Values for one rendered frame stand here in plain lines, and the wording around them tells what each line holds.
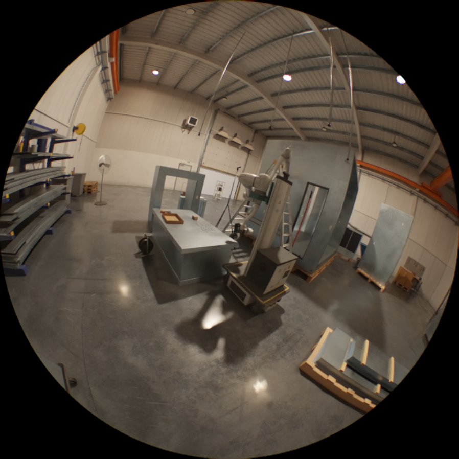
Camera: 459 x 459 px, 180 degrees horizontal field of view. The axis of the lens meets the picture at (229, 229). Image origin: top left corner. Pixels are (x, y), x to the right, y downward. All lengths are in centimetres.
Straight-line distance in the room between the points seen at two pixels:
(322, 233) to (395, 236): 415
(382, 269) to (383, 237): 125
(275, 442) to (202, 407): 75
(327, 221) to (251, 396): 324
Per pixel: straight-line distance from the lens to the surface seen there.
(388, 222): 692
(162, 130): 1160
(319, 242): 346
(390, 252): 680
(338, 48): 769
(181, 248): 179
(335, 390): 215
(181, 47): 878
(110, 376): 164
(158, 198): 351
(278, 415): 174
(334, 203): 342
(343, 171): 357
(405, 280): 1059
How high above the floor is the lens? 152
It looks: 18 degrees down
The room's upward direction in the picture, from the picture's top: 16 degrees clockwise
